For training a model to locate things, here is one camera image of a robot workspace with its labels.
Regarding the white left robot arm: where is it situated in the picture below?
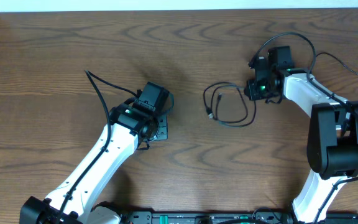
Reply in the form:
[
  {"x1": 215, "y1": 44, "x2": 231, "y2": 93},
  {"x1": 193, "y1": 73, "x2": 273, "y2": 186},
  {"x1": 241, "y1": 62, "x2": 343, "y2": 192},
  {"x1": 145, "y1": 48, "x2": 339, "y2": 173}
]
[{"x1": 19, "y1": 100, "x2": 167, "y2": 223}]

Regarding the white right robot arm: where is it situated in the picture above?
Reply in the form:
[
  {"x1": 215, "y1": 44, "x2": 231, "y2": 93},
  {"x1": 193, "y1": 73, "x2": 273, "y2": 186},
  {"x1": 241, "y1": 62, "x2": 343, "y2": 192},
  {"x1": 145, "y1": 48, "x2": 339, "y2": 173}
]
[{"x1": 244, "y1": 46, "x2": 358, "y2": 223}]

